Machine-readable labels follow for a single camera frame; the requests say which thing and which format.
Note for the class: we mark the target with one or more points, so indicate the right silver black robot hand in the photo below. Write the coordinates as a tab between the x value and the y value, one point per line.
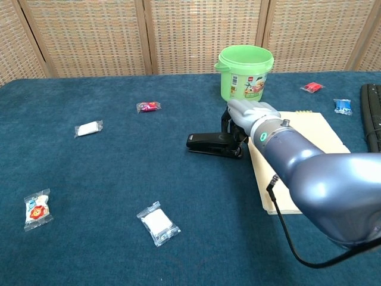
250	111

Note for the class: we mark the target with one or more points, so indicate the black stapler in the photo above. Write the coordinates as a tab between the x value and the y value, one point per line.
205	140

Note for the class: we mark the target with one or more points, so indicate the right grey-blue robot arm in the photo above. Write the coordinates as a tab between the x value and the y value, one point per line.
327	178

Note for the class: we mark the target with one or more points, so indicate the green plastic bucket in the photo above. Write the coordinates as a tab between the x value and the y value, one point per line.
244	77

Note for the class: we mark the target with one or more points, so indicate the cream paper folder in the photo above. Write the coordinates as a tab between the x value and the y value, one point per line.
327	131

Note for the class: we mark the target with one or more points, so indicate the blue candy packet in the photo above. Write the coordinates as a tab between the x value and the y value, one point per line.
343	106

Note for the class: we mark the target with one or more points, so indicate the woven wicker folding screen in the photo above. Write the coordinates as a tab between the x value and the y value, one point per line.
190	35

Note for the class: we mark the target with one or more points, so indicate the red pink candy packet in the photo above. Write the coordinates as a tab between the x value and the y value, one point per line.
149	107

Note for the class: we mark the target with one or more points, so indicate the black computer keyboard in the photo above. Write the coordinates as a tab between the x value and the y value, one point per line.
372	113

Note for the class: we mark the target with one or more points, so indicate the large white candy packet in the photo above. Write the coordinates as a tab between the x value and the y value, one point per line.
157	222

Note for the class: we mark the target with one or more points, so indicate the blue felt table cover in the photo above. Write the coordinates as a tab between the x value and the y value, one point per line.
119	172

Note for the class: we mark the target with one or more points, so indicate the small white candy packet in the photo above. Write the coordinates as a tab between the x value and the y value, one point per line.
87	128

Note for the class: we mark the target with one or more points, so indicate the lion print snack packet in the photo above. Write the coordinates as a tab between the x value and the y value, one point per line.
37	210

